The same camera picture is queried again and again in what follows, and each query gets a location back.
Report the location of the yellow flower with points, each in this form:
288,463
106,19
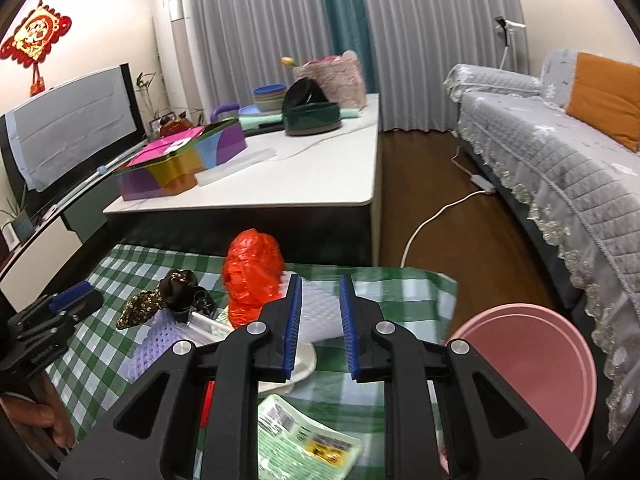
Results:
287,61

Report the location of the small potted plant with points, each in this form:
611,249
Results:
19,220

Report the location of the blue plate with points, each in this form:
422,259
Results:
255,111

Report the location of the white standing steamer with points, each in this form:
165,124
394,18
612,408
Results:
506,40

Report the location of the colourful tin box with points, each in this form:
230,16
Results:
170,170

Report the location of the person's left hand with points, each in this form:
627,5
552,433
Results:
35,412

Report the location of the teal curtain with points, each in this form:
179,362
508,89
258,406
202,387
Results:
345,15

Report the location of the black television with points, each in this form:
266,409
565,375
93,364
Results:
134,100

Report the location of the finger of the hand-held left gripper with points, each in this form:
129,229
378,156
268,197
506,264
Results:
55,317
72,294

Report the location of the grey television cover cloth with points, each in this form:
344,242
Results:
70,125

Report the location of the television cabinet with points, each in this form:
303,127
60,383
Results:
85,215

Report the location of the stack of coloured bowls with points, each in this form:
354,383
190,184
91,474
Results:
269,96

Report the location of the clear plastic packet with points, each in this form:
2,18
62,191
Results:
212,327

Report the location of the white standing air conditioner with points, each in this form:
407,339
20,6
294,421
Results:
177,50

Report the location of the floral fabric hair bow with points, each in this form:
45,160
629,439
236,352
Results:
150,300

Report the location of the dark green round box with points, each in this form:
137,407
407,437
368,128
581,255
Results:
312,120

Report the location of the red knot wall decoration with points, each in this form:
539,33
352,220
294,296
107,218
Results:
37,32

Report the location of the grey curtain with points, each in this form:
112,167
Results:
260,25
435,35

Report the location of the red plastic bag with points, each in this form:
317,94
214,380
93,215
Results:
252,270

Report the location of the green printed packet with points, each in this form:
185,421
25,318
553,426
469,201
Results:
300,435

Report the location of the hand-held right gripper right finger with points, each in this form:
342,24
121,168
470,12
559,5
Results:
348,330

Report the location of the white power strip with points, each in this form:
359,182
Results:
481,184

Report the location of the mint green cloth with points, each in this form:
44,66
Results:
260,121

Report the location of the dark teapot ornament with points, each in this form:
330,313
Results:
175,124

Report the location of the orange cushion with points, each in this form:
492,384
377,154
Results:
605,95

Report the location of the red packet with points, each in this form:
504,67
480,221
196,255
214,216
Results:
206,405

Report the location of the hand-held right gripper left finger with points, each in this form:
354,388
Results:
292,330

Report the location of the bamboo plant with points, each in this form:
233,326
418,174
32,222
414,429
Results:
147,95

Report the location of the green checked tablecloth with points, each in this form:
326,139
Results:
400,287

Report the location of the white coffee table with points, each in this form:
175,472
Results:
310,175

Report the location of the grey quilted covered sofa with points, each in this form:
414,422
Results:
540,160

